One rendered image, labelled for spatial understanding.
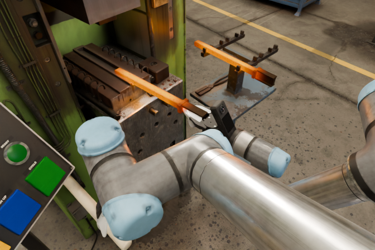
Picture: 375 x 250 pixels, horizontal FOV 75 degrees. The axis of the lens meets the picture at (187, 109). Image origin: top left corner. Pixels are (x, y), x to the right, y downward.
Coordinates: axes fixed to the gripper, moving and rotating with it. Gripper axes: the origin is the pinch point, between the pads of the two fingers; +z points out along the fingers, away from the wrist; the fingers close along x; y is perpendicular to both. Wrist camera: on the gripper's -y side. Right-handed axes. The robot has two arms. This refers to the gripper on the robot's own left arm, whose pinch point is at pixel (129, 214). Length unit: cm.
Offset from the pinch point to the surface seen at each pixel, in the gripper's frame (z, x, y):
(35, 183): -8.5, -19.3, -12.9
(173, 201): 93, 26, -43
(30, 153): -13.1, -18.7, -19.1
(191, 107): -9.6, 28.0, -22.0
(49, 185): -5.7, -17.0, -13.1
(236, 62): -6, 61, -45
